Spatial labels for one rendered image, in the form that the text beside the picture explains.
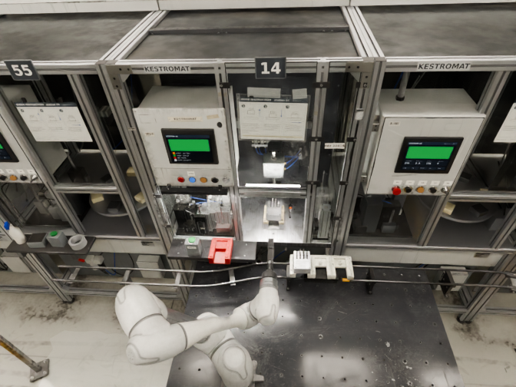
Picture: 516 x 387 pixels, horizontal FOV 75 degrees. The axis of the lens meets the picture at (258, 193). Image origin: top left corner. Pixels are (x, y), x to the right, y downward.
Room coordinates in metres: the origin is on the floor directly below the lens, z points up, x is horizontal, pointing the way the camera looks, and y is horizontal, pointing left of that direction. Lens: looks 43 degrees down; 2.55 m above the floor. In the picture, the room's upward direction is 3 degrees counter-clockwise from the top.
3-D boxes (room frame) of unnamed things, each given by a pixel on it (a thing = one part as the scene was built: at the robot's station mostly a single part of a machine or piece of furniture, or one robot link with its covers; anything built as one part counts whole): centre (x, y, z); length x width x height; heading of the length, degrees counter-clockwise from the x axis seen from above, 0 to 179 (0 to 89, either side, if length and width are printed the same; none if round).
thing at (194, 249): (1.28, 0.40, 0.97); 0.08 x 0.08 x 0.12; 84
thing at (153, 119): (1.47, 0.32, 1.60); 0.42 x 0.29 x 0.46; 84
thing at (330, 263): (1.15, -0.35, 0.84); 0.36 x 0.14 x 0.10; 84
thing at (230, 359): (0.63, 0.16, 0.85); 0.18 x 0.16 x 0.22; 36
